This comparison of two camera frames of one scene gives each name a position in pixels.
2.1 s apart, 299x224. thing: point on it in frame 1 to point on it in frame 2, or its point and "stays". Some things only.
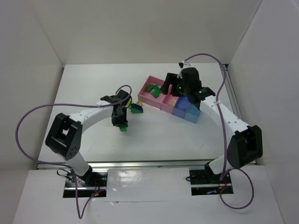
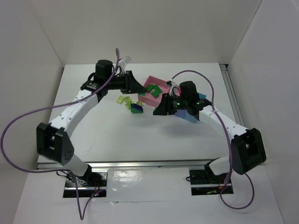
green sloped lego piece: [149, 88] stays
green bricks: [157, 88] stays
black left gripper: [119, 120] to [128, 82]
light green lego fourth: [139, 103] stays
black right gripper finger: [165, 87] to [160, 109]
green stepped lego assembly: [155, 94] stays
